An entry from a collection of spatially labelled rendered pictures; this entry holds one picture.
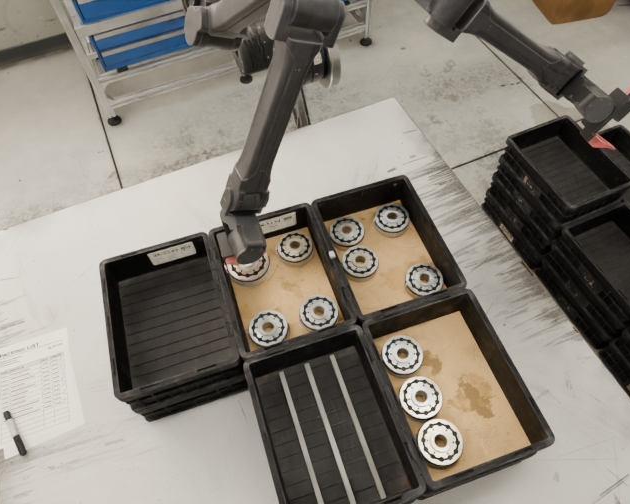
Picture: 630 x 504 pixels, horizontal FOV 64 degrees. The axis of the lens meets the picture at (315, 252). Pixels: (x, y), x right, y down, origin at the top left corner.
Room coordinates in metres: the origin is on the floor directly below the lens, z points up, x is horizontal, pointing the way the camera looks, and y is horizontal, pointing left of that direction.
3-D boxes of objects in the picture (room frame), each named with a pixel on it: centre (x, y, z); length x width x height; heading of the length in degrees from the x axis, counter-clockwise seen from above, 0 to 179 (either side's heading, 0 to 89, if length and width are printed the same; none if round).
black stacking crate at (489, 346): (0.36, -0.29, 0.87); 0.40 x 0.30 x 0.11; 15
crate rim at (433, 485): (0.36, -0.29, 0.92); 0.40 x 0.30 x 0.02; 15
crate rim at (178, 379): (0.59, 0.39, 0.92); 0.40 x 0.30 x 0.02; 15
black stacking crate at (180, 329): (0.59, 0.39, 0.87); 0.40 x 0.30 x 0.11; 15
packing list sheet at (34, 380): (0.48, 0.81, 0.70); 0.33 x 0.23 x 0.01; 20
